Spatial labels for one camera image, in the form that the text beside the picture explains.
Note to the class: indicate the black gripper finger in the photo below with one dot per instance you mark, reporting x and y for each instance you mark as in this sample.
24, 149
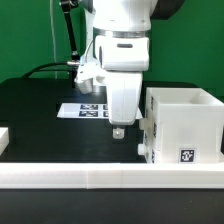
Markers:
118, 132

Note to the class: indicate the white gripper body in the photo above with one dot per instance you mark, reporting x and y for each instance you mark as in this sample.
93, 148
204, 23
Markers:
122, 61

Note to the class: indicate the white drawer tray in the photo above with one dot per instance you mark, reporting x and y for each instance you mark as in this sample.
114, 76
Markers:
147, 123

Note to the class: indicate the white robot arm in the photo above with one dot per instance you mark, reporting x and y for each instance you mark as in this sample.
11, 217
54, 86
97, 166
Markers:
127, 19

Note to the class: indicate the white drawer cabinet box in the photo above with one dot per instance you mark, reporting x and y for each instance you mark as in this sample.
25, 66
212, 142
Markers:
190, 124

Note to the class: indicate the white block at left edge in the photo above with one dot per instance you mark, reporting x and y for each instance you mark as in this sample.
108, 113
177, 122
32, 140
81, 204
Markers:
4, 139

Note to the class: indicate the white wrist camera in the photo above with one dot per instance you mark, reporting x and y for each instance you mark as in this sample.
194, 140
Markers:
86, 74

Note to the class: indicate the white marker base plate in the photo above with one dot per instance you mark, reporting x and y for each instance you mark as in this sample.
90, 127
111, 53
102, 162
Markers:
83, 111

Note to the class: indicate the white front fence rail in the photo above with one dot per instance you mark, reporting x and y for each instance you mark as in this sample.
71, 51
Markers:
107, 176

